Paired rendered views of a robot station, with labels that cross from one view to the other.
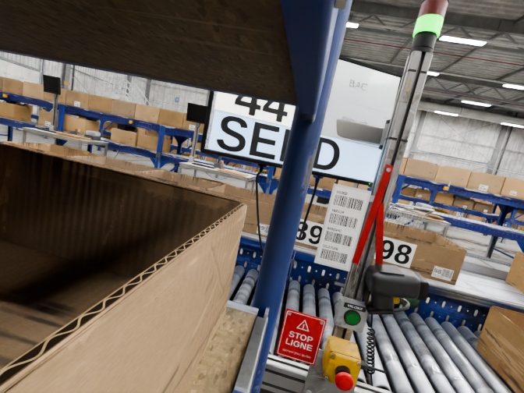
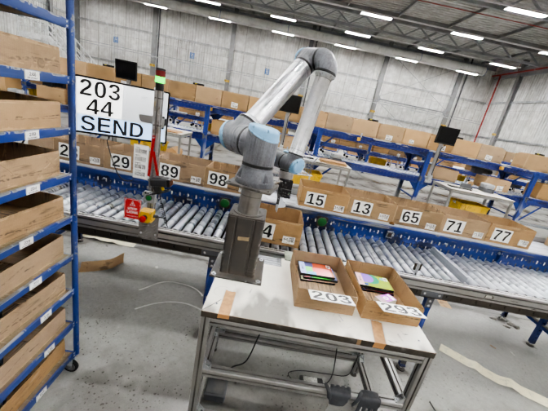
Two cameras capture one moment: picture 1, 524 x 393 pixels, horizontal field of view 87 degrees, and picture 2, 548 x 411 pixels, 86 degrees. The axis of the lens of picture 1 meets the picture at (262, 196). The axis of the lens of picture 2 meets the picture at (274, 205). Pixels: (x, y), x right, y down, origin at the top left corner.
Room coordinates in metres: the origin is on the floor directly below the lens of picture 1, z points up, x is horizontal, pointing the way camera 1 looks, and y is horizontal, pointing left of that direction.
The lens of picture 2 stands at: (-1.12, -0.71, 1.58)
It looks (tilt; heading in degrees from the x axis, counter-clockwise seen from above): 18 degrees down; 350
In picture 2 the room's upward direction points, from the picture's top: 12 degrees clockwise
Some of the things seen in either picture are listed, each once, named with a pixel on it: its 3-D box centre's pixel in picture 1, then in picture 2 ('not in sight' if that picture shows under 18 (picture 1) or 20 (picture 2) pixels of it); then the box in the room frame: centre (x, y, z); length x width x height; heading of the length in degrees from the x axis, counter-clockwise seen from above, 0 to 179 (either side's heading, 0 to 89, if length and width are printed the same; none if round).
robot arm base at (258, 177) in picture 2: not in sight; (255, 173); (0.26, -0.83, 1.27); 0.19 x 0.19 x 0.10
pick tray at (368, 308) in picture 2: not in sight; (378, 289); (0.12, -1.56, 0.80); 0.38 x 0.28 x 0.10; 174
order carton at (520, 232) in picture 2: not in sight; (497, 230); (1.00, -3.05, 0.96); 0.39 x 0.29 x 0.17; 83
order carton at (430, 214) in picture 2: not in sight; (410, 213); (1.10, -2.27, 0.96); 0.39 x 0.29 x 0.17; 82
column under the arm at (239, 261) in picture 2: not in sight; (243, 240); (0.26, -0.83, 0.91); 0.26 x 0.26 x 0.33; 82
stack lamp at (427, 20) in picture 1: (430, 20); (160, 77); (0.64, -0.27, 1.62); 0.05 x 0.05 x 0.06
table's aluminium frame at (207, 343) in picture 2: not in sight; (297, 351); (0.12, -1.21, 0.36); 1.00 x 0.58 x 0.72; 82
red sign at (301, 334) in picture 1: (312, 340); (137, 209); (0.62, -0.20, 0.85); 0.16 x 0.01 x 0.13; 82
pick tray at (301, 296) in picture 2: not in sight; (320, 279); (0.16, -1.24, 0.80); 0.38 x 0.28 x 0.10; 174
